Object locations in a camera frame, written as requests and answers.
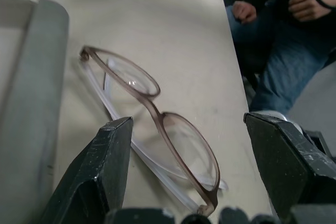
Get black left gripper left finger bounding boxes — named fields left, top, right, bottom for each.
left=39, top=116, right=134, bottom=224

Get brown-framed eyeglasses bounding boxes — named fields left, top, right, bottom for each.
left=79, top=46, right=228, bottom=216

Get person's left hand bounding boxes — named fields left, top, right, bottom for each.
left=287, top=0, right=336, bottom=23

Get person's right hand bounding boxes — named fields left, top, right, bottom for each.
left=232, top=0, right=257, bottom=24

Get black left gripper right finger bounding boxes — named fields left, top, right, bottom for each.
left=243, top=111, right=336, bottom=220

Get seated person in jeans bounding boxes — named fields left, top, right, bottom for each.
left=217, top=0, right=336, bottom=117

